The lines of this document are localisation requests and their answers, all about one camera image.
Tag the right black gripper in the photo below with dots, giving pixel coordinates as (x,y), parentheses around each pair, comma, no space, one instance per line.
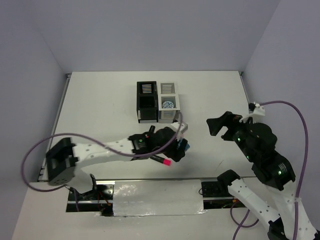
(229,119)

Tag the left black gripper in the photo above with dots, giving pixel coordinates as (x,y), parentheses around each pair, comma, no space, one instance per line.
(175,154)

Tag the blue slime jar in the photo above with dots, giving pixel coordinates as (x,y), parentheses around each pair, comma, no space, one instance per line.
(168,104)
(183,145)

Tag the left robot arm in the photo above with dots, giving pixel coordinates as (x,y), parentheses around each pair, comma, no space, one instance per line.
(65,160)

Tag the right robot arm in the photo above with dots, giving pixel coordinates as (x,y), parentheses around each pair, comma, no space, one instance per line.
(288,221)

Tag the pink highlighter marker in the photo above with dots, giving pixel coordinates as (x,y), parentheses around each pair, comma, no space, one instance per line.
(161,160)

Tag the orange highlighter marker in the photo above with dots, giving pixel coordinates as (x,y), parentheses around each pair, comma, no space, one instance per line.
(151,131)

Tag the white organizer container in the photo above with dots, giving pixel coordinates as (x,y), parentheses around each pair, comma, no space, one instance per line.
(168,91)

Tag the silver tape cover panel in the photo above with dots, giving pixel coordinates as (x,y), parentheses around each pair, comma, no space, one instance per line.
(157,198)

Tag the black organizer container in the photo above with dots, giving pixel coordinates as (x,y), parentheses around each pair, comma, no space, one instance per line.
(147,107)

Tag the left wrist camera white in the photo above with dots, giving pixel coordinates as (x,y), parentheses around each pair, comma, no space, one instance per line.
(179,126)

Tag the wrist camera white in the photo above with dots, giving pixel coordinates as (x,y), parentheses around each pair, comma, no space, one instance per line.
(256,112)
(179,126)

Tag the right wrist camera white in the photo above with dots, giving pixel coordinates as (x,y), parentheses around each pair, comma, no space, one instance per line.
(256,112)

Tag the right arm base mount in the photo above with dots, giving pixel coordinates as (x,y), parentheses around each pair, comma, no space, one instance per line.
(216,196)

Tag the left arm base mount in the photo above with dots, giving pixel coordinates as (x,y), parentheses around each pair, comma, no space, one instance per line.
(99,200)

